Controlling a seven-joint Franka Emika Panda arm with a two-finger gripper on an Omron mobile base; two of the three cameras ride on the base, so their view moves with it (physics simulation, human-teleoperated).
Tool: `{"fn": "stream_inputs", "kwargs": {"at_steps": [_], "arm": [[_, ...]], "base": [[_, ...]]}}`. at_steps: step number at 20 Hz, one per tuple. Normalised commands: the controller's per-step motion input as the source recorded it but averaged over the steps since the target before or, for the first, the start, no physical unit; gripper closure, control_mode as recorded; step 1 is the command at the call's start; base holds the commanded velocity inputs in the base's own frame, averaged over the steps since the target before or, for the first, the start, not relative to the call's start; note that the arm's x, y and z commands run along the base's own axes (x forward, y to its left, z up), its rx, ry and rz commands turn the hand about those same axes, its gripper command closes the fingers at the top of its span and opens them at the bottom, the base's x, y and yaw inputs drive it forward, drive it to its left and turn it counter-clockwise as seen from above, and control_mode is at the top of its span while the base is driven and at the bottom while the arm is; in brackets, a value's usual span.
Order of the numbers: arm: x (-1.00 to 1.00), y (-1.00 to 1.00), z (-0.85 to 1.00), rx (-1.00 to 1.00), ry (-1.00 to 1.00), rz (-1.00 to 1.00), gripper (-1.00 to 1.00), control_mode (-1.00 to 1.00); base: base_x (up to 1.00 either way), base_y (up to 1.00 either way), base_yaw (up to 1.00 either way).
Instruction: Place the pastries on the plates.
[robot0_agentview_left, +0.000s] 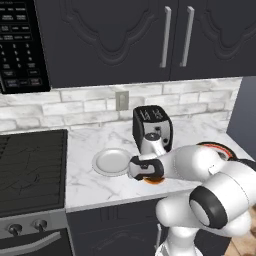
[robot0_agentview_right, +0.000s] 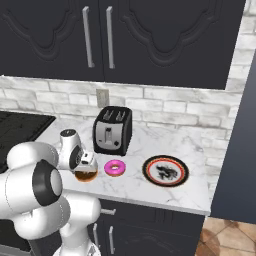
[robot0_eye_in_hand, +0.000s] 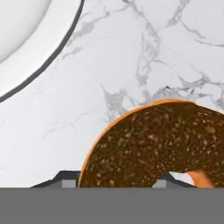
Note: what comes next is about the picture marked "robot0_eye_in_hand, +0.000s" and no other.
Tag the white plate with dark rim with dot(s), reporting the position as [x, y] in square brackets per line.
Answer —
[26, 38]

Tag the brown chocolate sprinkled donut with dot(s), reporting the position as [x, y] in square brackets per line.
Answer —
[151, 145]

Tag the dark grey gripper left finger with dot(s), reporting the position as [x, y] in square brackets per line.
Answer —
[66, 177]

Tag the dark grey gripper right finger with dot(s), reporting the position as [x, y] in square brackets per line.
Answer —
[170, 180]

